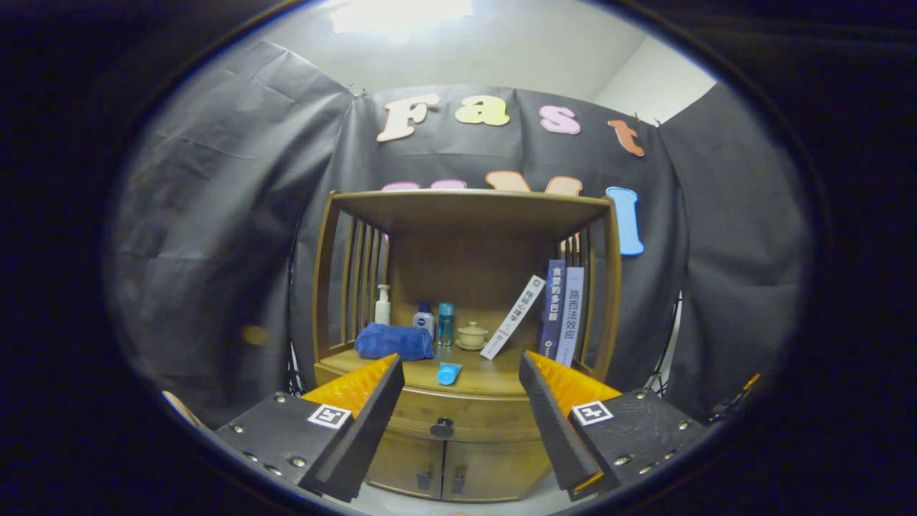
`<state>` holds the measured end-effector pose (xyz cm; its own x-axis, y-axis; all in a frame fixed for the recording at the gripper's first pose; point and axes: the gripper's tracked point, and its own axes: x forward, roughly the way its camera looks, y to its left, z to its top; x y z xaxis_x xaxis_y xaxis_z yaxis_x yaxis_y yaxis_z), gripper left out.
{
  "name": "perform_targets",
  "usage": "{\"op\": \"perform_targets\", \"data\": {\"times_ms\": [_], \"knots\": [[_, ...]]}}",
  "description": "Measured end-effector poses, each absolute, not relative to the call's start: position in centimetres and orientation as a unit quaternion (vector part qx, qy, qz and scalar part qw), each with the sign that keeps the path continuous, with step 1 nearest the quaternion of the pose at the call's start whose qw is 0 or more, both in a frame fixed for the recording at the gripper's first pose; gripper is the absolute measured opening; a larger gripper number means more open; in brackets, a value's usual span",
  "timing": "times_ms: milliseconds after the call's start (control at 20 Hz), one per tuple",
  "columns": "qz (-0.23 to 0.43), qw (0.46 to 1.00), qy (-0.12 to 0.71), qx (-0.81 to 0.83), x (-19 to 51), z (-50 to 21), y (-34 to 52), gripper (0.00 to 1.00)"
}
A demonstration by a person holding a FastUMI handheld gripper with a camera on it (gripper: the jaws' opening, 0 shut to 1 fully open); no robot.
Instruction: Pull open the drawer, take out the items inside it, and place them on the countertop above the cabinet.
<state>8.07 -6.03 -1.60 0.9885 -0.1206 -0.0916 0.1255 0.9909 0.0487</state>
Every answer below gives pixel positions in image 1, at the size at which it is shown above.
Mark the wooden countertop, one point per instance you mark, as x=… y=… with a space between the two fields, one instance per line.
x=487 y=376

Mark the wooden cabinet door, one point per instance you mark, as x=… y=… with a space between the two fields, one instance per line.
x=494 y=473
x=401 y=466

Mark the black backdrop cloth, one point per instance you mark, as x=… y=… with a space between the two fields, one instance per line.
x=229 y=215

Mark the white book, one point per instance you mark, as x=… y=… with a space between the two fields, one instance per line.
x=514 y=315

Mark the light wooden chair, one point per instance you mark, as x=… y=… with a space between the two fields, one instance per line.
x=183 y=410

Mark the light purple book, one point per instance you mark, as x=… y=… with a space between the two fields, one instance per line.
x=570 y=319

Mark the wooden cabinet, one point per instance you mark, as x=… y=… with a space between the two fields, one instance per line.
x=466 y=215

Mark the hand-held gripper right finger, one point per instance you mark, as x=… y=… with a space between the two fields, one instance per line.
x=555 y=430

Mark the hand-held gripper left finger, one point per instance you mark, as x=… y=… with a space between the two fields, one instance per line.
x=362 y=437

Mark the blue folded towel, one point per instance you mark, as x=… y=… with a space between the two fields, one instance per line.
x=394 y=342

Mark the black backdrop stand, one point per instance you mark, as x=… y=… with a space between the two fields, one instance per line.
x=659 y=358

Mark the orange tipped black clamp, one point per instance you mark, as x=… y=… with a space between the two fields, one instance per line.
x=749 y=383

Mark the dark blue book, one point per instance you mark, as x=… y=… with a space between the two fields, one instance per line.
x=551 y=312

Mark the white pump bottle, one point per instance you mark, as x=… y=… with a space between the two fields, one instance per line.
x=382 y=312

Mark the wooden drawer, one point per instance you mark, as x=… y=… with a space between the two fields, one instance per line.
x=473 y=412

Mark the blue gradient tube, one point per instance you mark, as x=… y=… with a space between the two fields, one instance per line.
x=449 y=373

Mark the clear blue bottle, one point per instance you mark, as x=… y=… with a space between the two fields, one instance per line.
x=445 y=326

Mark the beige lidded teacup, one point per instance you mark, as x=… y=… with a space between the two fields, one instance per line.
x=472 y=337

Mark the white bottle with blue cap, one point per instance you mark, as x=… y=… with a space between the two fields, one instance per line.
x=424 y=324

